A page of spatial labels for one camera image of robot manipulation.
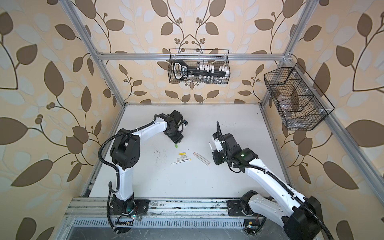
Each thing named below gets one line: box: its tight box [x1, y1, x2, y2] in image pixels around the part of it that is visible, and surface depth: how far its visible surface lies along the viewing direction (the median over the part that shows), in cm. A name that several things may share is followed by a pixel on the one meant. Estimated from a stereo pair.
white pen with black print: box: [170, 158, 192, 165], surface depth 92 cm
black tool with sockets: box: [173, 60, 230, 81], surface depth 85 cm
